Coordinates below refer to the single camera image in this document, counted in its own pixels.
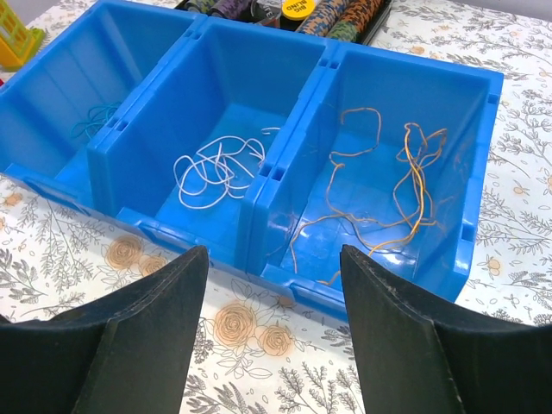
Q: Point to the yellow toy brick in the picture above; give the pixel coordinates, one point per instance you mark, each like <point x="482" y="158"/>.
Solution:
<point x="17" y="41"/>

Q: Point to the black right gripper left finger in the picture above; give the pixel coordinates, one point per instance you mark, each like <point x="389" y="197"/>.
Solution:
<point x="127" y="352"/>

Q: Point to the black poker chip case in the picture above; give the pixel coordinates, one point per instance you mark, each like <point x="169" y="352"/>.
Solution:
<point x="350" y="21"/>

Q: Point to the blue three-compartment plastic bin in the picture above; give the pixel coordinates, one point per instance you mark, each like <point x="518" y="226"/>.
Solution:
<point x="272" y="149"/>

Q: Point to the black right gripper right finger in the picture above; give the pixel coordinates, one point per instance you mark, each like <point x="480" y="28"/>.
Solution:
<point x="418" y="353"/>

